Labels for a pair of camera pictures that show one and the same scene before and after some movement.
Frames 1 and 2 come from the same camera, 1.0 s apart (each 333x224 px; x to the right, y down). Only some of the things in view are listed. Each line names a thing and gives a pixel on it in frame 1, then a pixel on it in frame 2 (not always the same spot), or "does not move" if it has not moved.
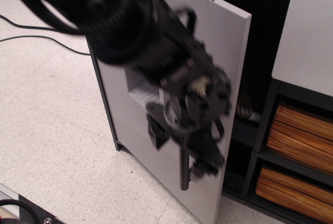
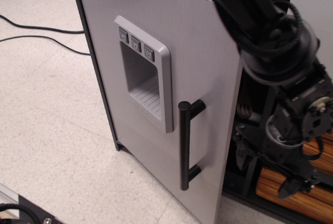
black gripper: (194, 113) to (278, 141)
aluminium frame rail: (5, 194) does not move
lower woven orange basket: (302, 195) does not move
